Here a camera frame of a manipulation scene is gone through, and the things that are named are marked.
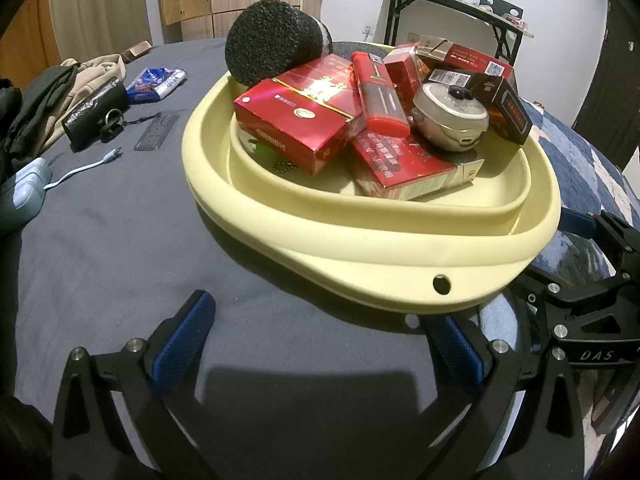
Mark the yellow plastic basin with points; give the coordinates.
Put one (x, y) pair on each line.
(350, 255)

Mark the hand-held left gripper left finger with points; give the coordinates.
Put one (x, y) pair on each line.
(182, 345)

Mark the black folding table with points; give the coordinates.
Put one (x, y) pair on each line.
(395, 15)

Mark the small brown box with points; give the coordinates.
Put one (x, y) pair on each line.
(136, 51)

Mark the red cigarette box white end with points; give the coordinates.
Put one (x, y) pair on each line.
(405, 165)

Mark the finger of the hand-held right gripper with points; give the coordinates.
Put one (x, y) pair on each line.
(580, 222)
(560, 295)

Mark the round gold device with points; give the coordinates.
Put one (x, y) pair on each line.
(445, 115)

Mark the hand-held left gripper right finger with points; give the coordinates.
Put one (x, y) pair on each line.
(455, 350)

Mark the shiny red box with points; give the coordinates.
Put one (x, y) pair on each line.
(295, 115)

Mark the white wall socket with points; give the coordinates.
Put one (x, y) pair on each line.
(413, 37)
(369, 33)

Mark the dark brown door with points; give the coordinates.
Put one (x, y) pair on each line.
(615, 85)

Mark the green plastic toy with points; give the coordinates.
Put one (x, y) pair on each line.
(261, 147)

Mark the beige garment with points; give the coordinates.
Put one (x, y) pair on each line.
(95, 70)

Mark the blue white checkered blanket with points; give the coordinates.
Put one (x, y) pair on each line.
(575, 160)

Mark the beige curtain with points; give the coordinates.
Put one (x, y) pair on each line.
(100, 5)

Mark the black round sponge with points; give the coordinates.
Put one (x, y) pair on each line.
(350, 49)
(270, 45)

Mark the red clear lighter case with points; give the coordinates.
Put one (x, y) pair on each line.
(380, 105)

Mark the blue snack packet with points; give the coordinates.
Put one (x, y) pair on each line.
(155, 82)

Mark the grey mesh tag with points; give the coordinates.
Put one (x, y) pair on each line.
(157, 132)

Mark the dark red cigarette box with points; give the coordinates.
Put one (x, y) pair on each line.
(505, 105)

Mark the small red cigarette box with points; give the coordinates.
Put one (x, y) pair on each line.
(405, 72)

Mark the dark green garment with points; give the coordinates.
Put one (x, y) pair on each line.
(45, 95)

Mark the red cigarette box lid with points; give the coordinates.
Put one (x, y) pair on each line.
(470, 57)

